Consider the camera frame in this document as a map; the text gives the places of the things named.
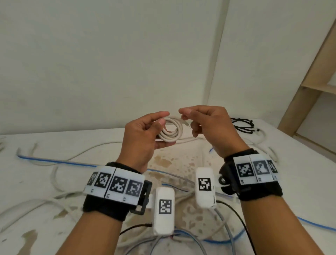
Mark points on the person's right hand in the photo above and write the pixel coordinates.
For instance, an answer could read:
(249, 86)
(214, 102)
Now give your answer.
(218, 126)

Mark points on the person's left hand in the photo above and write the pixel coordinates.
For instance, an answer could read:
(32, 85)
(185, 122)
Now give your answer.
(136, 147)

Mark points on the person's right forearm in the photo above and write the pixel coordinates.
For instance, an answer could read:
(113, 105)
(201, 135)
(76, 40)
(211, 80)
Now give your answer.
(273, 228)

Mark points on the person's left forearm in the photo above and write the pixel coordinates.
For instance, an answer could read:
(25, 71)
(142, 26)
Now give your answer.
(94, 233)

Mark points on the black left wristband with markers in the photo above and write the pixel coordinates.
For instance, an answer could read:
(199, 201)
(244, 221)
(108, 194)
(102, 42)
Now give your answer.
(105, 210)

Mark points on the black wristband with markers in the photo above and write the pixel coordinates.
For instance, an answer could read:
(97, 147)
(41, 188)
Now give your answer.
(105, 210)
(262, 193)

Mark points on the black right wristband with markers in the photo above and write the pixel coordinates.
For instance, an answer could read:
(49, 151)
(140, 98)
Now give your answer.
(262, 193)

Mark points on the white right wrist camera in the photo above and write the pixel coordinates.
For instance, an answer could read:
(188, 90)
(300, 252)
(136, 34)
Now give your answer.
(204, 199)

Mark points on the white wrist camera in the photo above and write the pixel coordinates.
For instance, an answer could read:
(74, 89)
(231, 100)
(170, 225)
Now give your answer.
(164, 223)
(204, 199)

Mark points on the wooden shelf frame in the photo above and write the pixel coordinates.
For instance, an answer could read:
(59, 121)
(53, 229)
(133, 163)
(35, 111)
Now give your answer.
(294, 110)

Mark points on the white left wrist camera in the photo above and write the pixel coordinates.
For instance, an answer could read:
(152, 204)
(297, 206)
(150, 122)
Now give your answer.
(164, 223)

